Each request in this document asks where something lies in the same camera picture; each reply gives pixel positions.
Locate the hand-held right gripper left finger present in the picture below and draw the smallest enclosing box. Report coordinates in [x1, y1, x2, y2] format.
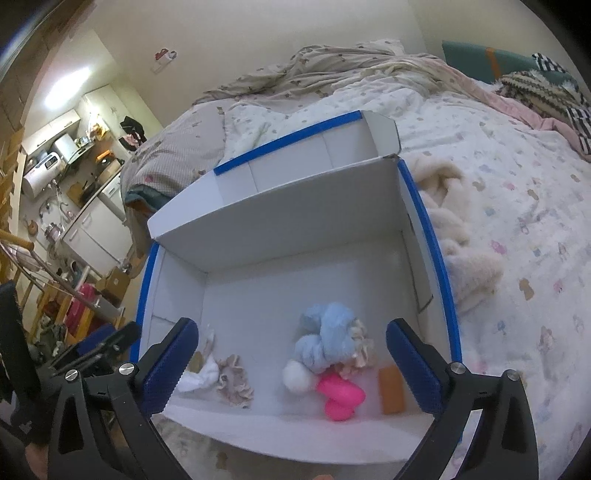
[46, 318, 200, 480]

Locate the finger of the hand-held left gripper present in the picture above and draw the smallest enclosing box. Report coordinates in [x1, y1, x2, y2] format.
[48, 345, 116, 371]
[76, 320, 141, 358]

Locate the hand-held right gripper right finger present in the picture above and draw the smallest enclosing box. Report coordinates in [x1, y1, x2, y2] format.
[385, 318, 541, 480]

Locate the tan sponge block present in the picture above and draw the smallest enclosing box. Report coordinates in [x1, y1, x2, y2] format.
[379, 364, 406, 415]

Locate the white sock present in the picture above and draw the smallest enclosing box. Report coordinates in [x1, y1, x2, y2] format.
[177, 357, 220, 393]

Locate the clear plastic bag with label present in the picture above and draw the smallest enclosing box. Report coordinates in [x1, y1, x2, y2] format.
[190, 325, 217, 372]

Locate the light blue fluffy sock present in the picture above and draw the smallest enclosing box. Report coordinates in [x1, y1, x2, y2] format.
[294, 302, 358, 374]

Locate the blue and white cardboard box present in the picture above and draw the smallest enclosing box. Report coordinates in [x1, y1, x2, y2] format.
[129, 110, 464, 464]

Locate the pink bag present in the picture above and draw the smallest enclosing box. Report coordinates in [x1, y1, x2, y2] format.
[65, 284, 100, 340]

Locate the cream frilly scrunchie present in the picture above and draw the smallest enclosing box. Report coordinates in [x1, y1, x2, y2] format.
[335, 318, 377, 377]

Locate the brown cardboard box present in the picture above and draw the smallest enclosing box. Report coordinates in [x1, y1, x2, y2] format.
[95, 268, 130, 305]

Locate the beige frilly scrunchie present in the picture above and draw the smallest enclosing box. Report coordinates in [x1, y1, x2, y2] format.
[216, 354, 254, 408]

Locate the white kitchen cabinet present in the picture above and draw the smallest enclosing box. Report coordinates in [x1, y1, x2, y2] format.
[60, 175, 134, 278]

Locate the white fluffy ball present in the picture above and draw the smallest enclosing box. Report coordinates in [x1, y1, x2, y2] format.
[283, 360, 319, 395]

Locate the cream fleece blanket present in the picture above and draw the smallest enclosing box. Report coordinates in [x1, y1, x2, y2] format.
[409, 154, 506, 315]

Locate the white printed quilt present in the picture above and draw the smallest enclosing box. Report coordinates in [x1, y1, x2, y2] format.
[152, 88, 591, 480]

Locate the silver microwave oven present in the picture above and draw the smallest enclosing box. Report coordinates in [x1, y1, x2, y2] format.
[51, 134, 81, 164]

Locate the black hanging garment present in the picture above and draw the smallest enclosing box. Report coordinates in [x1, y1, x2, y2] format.
[119, 115, 147, 148]

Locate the ceiling light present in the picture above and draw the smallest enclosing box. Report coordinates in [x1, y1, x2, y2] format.
[44, 60, 100, 109]

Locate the pink blanket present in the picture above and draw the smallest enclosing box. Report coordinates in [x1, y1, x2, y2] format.
[416, 60, 591, 162]

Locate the striped knit cloth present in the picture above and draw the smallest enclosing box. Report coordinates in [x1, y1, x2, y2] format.
[496, 53, 591, 139]

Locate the beige bear print comforter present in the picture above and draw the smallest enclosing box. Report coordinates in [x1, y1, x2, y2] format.
[121, 39, 444, 217]

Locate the green pillow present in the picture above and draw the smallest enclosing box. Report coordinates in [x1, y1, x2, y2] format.
[442, 39, 578, 88]

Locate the wall hook with red item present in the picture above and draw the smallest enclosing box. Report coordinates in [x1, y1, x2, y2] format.
[151, 47, 178, 73]

